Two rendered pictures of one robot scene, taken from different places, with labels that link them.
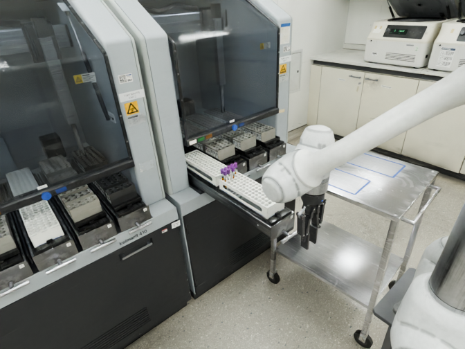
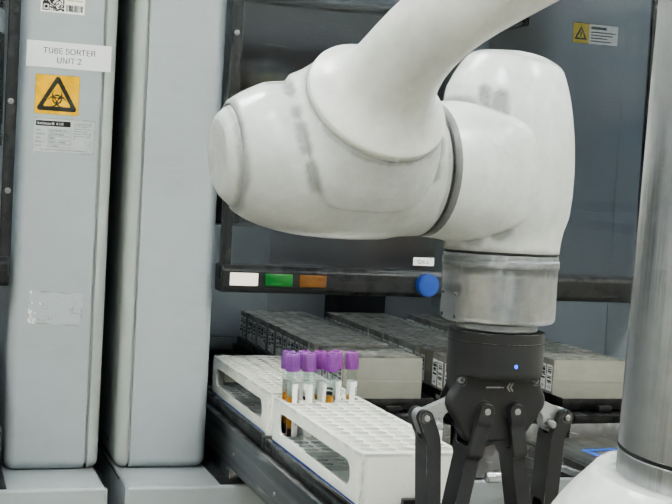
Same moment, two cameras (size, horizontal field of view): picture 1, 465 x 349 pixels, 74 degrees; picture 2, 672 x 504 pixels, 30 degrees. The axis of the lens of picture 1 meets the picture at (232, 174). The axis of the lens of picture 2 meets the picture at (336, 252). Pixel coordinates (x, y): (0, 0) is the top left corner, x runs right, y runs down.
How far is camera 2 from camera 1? 0.66 m
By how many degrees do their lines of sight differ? 33
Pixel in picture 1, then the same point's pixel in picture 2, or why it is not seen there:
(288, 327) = not seen: outside the picture
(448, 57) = not seen: outside the picture
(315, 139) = (473, 72)
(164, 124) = (154, 186)
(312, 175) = (357, 93)
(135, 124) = (53, 151)
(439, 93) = not seen: outside the picture
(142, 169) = (37, 317)
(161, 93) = (169, 81)
